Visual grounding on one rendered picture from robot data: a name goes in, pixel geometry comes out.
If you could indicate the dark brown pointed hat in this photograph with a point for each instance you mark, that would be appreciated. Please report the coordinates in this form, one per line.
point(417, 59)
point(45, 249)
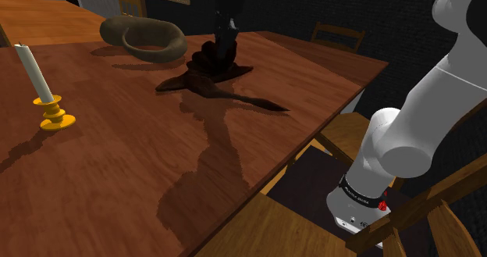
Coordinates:
point(205, 79)

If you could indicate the dark wooden chair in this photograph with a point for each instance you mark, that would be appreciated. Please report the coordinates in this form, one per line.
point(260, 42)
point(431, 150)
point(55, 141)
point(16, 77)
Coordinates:
point(336, 29)

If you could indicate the light brown wooden table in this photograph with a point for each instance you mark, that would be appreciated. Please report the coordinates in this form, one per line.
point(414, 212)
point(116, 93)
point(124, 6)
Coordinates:
point(45, 20)

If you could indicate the white candle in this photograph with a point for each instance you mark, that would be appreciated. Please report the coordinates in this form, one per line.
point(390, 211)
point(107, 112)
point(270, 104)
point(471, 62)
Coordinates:
point(34, 73)

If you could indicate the olive brown curved horn shape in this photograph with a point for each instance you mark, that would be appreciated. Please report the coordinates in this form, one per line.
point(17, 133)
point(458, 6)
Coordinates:
point(167, 33)

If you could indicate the yellow candlestick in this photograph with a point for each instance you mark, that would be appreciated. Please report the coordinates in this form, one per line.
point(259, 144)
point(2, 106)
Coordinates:
point(54, 119)

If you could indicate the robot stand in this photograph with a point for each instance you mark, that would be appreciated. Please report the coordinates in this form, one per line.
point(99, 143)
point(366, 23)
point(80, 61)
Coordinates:
point(304, 187)

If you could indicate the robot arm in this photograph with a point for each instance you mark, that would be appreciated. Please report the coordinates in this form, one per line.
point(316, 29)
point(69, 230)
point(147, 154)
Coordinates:
point(418, 119)

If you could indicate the reddish brown wooden table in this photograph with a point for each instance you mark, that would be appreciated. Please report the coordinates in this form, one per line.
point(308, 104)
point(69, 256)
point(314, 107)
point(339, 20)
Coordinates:
point(125, 153)

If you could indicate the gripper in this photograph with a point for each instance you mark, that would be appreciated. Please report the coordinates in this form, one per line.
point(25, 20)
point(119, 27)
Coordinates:
point(227, 8)

